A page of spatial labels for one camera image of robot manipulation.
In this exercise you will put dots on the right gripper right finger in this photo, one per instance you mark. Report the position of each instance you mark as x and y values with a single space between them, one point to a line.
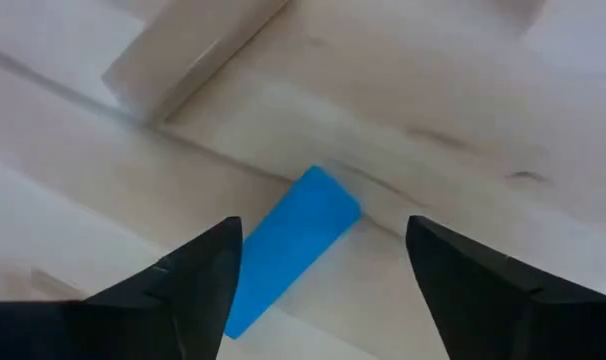
473 300

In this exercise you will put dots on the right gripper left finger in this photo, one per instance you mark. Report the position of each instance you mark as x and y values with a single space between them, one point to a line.
193 290

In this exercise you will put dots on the long blue wooden block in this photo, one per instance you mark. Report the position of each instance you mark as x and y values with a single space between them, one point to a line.
298 235

